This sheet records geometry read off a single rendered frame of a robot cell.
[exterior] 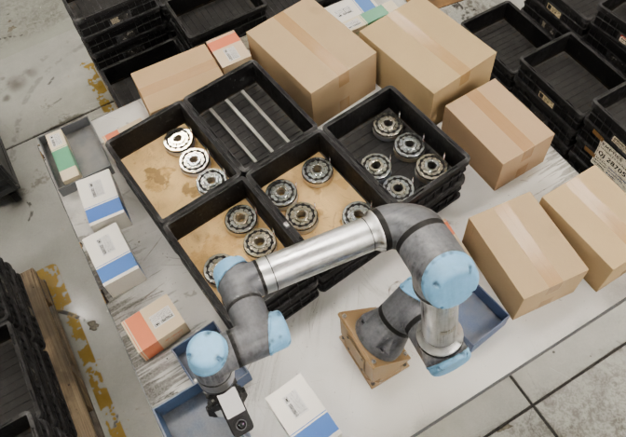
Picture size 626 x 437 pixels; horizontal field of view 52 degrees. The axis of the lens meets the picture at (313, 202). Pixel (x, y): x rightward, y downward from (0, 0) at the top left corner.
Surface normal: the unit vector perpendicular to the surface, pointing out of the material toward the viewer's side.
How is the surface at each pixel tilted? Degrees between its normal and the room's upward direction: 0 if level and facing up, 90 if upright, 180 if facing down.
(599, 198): 0
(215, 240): 0
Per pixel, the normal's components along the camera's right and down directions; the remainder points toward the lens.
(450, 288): 0.38, 0.63
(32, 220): -0.06, -0.52
